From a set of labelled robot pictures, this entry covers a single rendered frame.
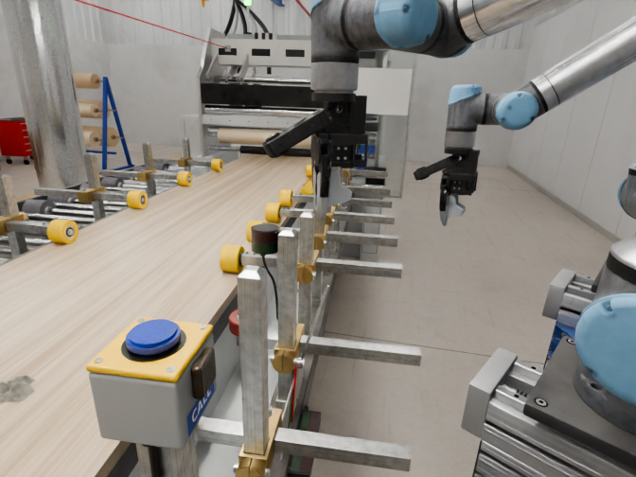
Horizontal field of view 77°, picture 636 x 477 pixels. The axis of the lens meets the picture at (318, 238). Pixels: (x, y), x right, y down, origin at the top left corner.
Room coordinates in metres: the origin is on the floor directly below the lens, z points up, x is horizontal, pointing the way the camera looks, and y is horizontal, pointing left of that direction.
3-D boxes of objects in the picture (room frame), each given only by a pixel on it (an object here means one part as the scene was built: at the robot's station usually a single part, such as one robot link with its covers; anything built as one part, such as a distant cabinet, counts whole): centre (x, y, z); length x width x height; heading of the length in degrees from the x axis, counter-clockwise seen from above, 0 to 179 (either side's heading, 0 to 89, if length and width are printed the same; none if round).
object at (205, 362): (0.26, 0.09, 1.20); 0.03 x 0.01 x 0.03; 173
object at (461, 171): (1.05, -0.37, 1.23); 0.09 x 0.08 x 0.12; 62
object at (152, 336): (0.27, 0.13, 1.22); 0.04 x 0.04 x 0.02
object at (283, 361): (0.79, 0.06, 0.85); 0.14 x 0.06 x 0.05; 173
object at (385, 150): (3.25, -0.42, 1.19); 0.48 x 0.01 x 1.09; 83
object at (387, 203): (1.80, -0.09, 0.95); 0.50 x 0.04 x 0.04; 83
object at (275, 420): (0.55, 0.09, 0.81); 0.14 x 0.06 x 0.05; 173
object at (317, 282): (1.27, 0.00, 0.93); 0.04 x 0.04 x 0.48; 83
